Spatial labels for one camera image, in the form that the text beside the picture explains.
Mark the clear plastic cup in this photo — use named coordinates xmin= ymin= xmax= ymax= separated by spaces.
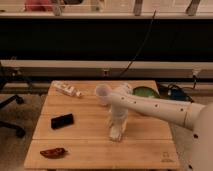
xmin=95 ymin=84 xmax=111 ymax=106

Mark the white tube package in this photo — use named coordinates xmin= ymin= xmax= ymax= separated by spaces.
xmin=53 ymin=81 xmax=82 ymax=98

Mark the black rectangular box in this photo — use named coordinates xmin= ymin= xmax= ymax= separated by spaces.
xmin=51 ymin=114 xmax=74 ymax=129

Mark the red chili pepper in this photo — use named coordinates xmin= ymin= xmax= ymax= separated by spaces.
xmin=40 ymin=148 xmax=67 ymax=158

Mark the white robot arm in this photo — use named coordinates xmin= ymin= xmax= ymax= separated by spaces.
xmin=95 ymin=83 xmax=213 ymax=171

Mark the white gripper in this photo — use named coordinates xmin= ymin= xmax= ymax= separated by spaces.
xmin=108 ymin=105 xmax=128 ymax=132

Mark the black office chair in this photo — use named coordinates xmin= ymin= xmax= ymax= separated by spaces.
xmin=0 ymin=63 xmax=27 ymax=138

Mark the black floor cable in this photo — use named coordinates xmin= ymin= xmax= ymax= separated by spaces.
xmin=157 ymin=83 xmax=196 ymax=104

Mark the blue device on floor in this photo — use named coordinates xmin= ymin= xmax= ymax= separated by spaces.
xmin=170 ymin=90 xmax=186 ymax=101

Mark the white sponge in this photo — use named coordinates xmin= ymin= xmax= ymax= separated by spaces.
xmin=109 ymin=125 xmax=123 ymax=142

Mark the black hanging cable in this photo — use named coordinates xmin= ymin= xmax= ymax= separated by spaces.
xmin=119 ymin=9 xmax=158 ymax=77

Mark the green bowl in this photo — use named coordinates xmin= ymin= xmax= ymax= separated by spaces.
xmin=133 ymin=86 xmax=160 ymax=98

